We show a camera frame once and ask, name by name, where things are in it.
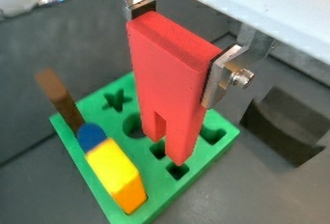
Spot yellow rectangular block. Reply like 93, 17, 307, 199
85, 138, 146, 214

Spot black curved stand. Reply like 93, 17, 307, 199
239, 87, 330, 167

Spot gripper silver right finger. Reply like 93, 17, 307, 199
201, 24, 275, 109

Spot green shape-sorter board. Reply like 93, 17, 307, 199
50, 74, 239, 224

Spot red double-square block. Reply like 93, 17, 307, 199
126, 12, 220, 165

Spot brown double-square block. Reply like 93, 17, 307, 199
34, 69, 85, 133

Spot blue cylinder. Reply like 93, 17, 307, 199
76, 123, 106, 153

